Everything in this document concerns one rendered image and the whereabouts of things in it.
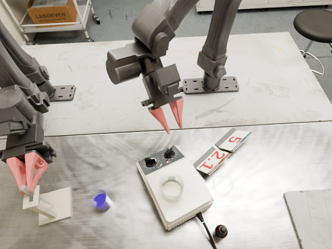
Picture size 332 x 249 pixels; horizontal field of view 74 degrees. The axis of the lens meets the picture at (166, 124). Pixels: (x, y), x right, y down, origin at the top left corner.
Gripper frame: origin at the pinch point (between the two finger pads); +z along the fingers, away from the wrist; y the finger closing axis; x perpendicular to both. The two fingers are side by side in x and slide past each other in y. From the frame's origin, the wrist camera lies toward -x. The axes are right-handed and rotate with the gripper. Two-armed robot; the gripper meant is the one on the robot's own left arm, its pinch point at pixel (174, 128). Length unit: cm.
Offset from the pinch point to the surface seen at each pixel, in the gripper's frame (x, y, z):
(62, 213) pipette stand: 7.8, -34.1, 10.5
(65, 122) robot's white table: 27.2, -27.3, -11.0
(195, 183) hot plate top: -5.4, -1.1, 13.3
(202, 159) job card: 5.8, 6.4, 13.1
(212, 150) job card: 6.5, 10.5, 12.2
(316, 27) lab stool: 60, 128, -11
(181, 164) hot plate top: -1.6, -1.9, 9.0
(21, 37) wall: 212, -62, -109
